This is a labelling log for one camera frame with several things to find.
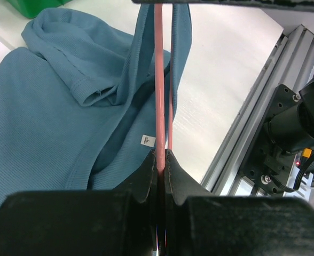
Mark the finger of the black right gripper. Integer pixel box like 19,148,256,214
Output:
132,0,314,12

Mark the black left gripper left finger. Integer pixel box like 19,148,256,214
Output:
0,151,157,255

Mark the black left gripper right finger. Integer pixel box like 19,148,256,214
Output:
164,151,314,255

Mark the blue tank top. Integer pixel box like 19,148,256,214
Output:
0,4,192,205

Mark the pink hanger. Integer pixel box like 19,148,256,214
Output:
154,4,174,175

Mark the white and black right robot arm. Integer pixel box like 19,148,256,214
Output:
164,25,314,197

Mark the green plastic tray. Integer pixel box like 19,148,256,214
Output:
7,0,71,19

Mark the aluminium mounting rail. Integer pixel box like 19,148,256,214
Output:
201,25,314,195

